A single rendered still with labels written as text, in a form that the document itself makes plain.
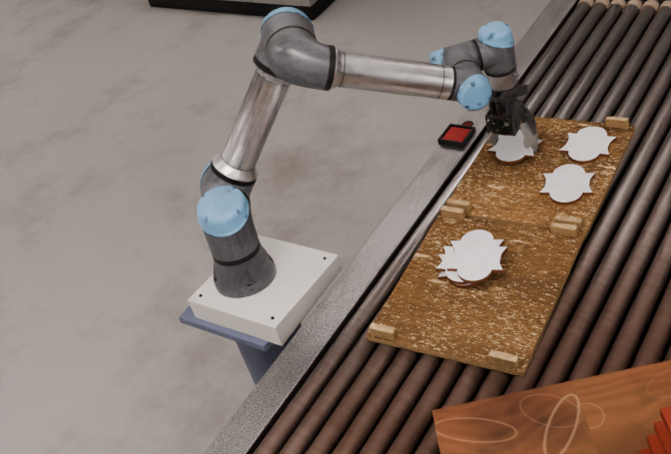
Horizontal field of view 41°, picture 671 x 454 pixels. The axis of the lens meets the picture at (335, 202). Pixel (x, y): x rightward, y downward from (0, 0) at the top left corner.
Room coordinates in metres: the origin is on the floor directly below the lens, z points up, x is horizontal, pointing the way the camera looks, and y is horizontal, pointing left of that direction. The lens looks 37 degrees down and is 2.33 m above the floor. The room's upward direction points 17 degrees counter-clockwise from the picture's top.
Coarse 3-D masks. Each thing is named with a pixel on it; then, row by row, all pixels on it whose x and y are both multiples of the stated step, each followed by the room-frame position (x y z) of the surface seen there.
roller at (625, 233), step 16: (656, 160) 1.65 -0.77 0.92; (656, 176) 1.60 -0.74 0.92; (640, 192) 1.56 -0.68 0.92; (656, 192) 1.56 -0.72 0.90; (640, 208) 1.51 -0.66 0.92; (624, 224) 1.47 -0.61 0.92; (640, 224) 1.47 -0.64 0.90; (624, 240) 1.42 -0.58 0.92; (608, 256) 1.39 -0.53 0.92; (624, 256) 1.39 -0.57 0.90; (608, 272) 1.35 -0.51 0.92; (592, 288) 1.31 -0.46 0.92; (608, 288) 1.32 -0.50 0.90; (592, 304) 1.27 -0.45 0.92; (576, 320) 1.24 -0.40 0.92; (592, 320) 1.25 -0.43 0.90; (576, 336) 1.21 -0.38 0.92; (560, 352) 1.18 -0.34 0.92; (576, 352) 1.18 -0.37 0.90; (560, 368) 1.14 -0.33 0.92; (544, 384) 1.11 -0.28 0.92
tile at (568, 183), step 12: (564, 168) 1.69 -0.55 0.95; (576, 168) 1.68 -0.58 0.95; (552, 180) 1.66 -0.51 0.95; (564, 180) 1.65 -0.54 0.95; (576, 180) 1.64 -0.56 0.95; (588, 180) 1.62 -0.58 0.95; (540, 192) 1.63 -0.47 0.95; (552, 192) 1.62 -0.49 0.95; (564, 192) 1.61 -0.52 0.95; (576, 192) 1.59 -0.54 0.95; (588, 192) 1.58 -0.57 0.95; (564, 204) 1.57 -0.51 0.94
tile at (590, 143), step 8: (584, 128) 1.82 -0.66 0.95; (592, 128) 1.81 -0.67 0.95; (600, 128) 1.80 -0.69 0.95; (568, 136) 1.81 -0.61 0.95; (576, 136) 1.80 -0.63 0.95; (584, 136) 1.79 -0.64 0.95; (592, 136) 1.78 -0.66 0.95; (600, 136) 1.77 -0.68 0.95; (568, 144) 1.78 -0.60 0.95; (576, 144) 1.77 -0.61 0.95; (584, 144) 1.76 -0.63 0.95; (592, 144) 1.75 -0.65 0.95; (600, 144) 1.74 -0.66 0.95; (608, 144) 1.73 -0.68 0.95; (560, 152) 1.77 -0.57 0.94; (568, 152) 1.75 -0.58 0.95; (576, 152) 1.74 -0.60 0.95; (584, 152) 1.73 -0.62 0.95; (592, 152) 1.72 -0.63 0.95; (600, 152) 1.71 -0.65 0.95; (576, 160) 1.71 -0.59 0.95; (584, 160) 1.70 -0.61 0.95; (592, 160) 1.69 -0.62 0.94
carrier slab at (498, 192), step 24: (552, 120) 1.91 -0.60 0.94; (552, 144) 1.81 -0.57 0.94; (624, 144) 1.72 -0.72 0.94; (480, 168) 1.80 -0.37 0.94; (504, 168) 1.77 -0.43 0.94; (528, 168) 1.74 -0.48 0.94; (552, 168) 1.72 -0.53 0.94; (600, 168) 1.66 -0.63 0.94; (456, 192) 1.74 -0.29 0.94; (480, 192) 1.71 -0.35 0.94; (504, 192) 1.68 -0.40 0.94; (528, 192) 1.66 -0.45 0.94; (600, 192) 1.58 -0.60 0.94; (480, 216) 1.62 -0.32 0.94; (504, 216) 1.60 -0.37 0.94; (528, 216) 1.57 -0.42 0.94; (552, 216) 1.55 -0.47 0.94; (576, 216) 1.53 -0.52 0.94
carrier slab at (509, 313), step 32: (448, 224) 1.63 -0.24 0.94; (480, 224) 1.60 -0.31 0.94; (512, 224) 1.56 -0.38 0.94; (416, 256) 1.55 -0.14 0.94; (512, 256) 1.46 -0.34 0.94; (544, 256) 1.43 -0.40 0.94; (576, 256) 1.41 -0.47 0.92; (416, 288) 1.45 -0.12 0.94; (448, 288) 1.42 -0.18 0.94; (480, 288) 1.39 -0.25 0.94; (512, 288) 1.37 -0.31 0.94; (544, 288) 1.34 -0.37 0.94; (384, 320) 1.39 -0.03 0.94; (416, 320) 1.36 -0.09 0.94; (448, 320) 1.33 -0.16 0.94; (480, 320) 1.30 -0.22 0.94; (512, 320) 1.28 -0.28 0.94; (544, 320) 1.25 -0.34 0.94; (448, 352) 1.25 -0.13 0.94; (480, 352) 1.22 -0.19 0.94; (512, 352) 1.20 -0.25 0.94
